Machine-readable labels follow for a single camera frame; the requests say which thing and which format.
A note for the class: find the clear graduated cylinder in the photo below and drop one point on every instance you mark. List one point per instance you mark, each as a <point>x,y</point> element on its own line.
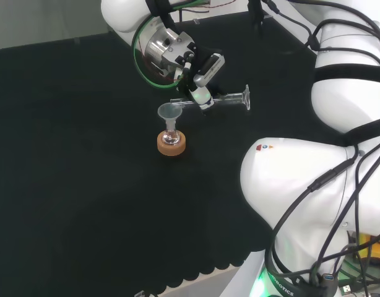
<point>233,97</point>

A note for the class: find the black bench cloth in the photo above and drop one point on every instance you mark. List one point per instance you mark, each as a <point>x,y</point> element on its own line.
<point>84,170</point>

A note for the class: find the clear plastic funnel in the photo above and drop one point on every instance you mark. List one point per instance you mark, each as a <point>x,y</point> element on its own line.
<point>170,113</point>

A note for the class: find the clear round-bottom flask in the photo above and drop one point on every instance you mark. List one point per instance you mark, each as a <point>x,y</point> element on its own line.
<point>171,138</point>

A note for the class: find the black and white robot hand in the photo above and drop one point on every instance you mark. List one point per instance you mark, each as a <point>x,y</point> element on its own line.
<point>200,96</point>

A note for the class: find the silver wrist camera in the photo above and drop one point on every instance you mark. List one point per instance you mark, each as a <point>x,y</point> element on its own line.
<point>210,68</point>

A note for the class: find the yellow stop button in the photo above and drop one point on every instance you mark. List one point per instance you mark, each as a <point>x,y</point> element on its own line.
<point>374,244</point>

